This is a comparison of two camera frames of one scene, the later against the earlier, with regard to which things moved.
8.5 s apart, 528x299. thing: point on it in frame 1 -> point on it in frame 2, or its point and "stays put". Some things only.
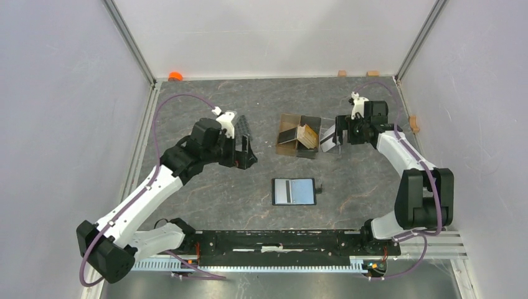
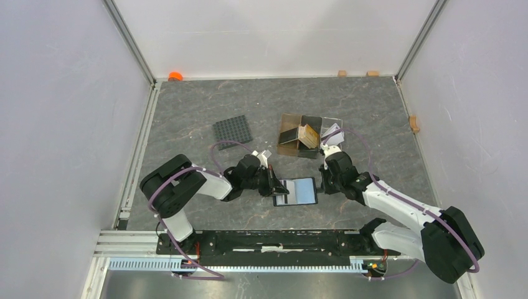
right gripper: x=344 y=123 -> x=326 y=188
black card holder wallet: x=294 y=191 stays put
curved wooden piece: x=413 y=124 stays put
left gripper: x=242 y=159 -> x=273 y=185
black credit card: x=287 y=135 stays put
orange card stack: x=307 y=136 stays put
